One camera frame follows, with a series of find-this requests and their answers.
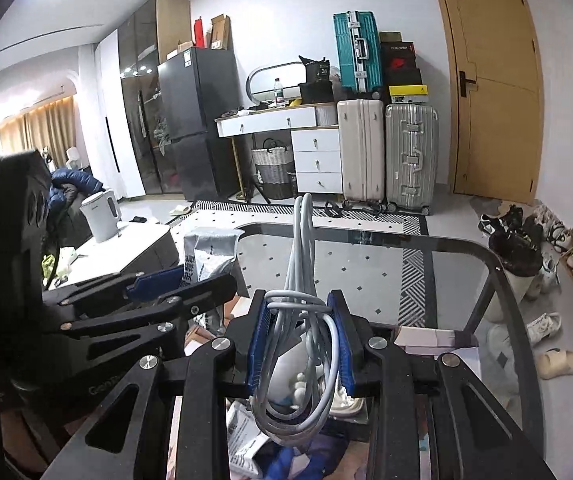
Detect blue down jacket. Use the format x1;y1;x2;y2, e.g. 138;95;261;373
48;167;105;212

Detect white vanity desk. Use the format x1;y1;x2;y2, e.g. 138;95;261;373
215;102;343;196

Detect beige curtains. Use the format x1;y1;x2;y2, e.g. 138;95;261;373
0;97;78;169

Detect white electric kettle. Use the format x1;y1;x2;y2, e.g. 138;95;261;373
80;188;122;244

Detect oval mirror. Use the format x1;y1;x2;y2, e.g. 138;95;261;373
245;61;307;109

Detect tall cardboard box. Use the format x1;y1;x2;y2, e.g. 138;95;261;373
209;13;232;51

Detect blue cloth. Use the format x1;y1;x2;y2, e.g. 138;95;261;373
265;432;368;480

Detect scattered pile of loose shoes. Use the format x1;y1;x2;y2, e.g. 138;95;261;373
478;202;573;382

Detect printed desk mat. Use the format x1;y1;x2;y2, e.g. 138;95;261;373
166;294;467;480

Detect black bag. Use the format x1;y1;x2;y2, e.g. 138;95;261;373
298;56;335;104

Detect black door handle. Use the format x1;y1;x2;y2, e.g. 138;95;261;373
458;70;477;99

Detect wooden door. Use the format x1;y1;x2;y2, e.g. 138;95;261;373
425;0;552;206

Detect bin with black bag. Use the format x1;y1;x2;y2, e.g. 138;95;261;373
488;230;545;322

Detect cream suitcase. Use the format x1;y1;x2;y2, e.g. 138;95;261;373
337;98;386;204

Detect grey plastic mailer bag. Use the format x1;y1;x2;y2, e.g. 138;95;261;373
178;227;246;292

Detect black box with red print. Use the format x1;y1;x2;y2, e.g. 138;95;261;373
379;39;423;86

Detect black tripod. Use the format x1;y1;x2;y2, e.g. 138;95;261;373
236;174;272;206

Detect silver suitcase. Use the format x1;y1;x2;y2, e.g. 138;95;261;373
385;103;440;212

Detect woven laundry basket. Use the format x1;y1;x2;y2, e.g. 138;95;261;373
251;145;295;199

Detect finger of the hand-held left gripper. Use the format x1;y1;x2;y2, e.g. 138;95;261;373
60;273;238;359
41;265;186;312

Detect pale grey cable bundle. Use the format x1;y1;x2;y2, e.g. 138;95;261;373
248;192;341;450

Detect yellow and black box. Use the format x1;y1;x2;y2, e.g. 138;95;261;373
388;83;430;99

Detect small flat cardboard box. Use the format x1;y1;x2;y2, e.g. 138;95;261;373
166;40;194;61

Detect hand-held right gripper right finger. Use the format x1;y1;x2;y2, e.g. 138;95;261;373
327;289;567;480

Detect white printed paper packet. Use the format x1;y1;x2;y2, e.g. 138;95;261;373
226;400;273;479

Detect dark grey refrigerator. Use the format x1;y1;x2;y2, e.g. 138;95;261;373
157;47;242;204

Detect white flowers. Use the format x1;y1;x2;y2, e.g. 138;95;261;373
41;247;75;281

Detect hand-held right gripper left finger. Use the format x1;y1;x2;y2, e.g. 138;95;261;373
51;289;273;480

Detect teal suitcase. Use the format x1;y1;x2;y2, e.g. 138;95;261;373
332;10;382;94

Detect dark glass display cabinet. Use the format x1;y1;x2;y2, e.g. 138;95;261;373
118;0;193;197

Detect white paper sheet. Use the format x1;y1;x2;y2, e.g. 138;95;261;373
393;325;480;354

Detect white side table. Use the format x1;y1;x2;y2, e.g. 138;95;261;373
41;220;178;292

